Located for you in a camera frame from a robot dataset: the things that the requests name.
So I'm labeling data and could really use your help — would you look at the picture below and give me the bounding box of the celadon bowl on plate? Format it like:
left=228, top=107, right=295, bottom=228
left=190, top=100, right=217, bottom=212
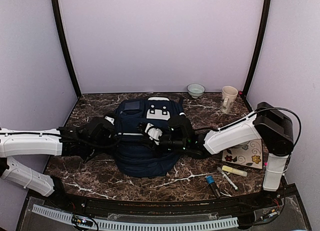
left=232, top=142, right=247, bottom=149

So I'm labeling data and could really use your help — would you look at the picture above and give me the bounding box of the navy blue student backpack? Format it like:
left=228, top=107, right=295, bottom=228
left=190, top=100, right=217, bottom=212
left=112, top=97, right=185, bottom=178

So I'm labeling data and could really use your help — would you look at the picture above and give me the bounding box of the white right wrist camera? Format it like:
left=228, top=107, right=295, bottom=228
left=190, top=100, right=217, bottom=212
left=137, top=122, right=163, bottom=145

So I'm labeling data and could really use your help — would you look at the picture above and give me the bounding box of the white marker pen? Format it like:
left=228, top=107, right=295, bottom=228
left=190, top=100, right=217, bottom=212
left=217, top=167, right=239, bottom=191

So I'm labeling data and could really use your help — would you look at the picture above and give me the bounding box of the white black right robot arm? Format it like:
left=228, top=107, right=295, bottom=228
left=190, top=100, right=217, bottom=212
left=146, top=102, right=299, bottom=208

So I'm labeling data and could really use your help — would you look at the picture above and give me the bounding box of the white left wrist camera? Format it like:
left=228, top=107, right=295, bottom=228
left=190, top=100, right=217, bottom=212
left=104, top=115, right=116, bottom=126

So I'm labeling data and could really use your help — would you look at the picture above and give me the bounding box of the yellow highlighter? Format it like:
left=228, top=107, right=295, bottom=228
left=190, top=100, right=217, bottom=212
left=221, top=165, right=248, bottom=177

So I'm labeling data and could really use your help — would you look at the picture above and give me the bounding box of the black frame post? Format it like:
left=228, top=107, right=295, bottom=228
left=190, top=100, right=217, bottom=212
left=242, top=0, right=271, bottom=97
left=51, top=0, right=82, bottom=99

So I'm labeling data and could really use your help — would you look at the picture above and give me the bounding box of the celadon bowl at back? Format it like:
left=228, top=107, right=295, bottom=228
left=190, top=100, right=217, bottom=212
left=187, top=83, right=206, bottom=99

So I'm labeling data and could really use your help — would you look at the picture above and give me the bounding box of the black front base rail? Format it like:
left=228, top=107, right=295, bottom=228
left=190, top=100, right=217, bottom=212
left=24, top=183, right=306, bottom=221

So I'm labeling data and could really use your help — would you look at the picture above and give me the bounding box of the black right frame post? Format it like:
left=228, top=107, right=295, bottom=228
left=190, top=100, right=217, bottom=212
left=242, top=0, right=271, bottom=97

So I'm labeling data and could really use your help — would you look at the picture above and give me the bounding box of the grey slotted cable duct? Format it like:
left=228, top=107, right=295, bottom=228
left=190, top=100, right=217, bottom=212
left=31, top=204, right=239, bottom=231

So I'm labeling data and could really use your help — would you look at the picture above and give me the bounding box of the cream ceramic mug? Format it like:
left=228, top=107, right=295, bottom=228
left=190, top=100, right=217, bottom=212
left=220, top=85, right=239, bottom=114

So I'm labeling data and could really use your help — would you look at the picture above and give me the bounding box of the black left frame post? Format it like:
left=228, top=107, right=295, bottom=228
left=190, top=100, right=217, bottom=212
left=51, top=0, right=82, bottom=99

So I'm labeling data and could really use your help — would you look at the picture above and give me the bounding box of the square floral plate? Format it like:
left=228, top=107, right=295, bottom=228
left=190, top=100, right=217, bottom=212
left=221, top=139, right=264, bottom=170

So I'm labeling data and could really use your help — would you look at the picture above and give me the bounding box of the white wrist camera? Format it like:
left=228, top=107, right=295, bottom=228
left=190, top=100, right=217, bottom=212
left=104, top=115, right=116, bottom=126
left=137, top=122, right=163, bottom=145

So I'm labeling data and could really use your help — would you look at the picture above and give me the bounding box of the black marker blue cap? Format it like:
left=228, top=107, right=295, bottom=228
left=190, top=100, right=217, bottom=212
left=205, top=175, right=221, bottom=199

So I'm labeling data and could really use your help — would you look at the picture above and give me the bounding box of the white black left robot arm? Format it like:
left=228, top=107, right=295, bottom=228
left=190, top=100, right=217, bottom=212
left=0, top=116, right=120, bottom=209

